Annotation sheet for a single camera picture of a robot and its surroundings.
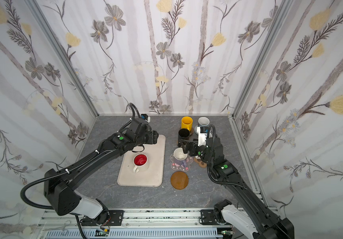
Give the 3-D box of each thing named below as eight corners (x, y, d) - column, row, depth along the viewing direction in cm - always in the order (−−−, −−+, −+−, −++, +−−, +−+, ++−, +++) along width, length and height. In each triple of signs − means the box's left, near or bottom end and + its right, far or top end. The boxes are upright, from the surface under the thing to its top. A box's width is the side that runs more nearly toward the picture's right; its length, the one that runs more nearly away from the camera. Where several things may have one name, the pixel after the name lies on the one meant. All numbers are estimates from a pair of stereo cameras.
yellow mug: (181, 135, 110) (182, 126, 102) (181, 125, 116) (181, 116, 108) (191, 135, 110) (193, 126, 102) (191, 125, 116) (192, 116, 108)
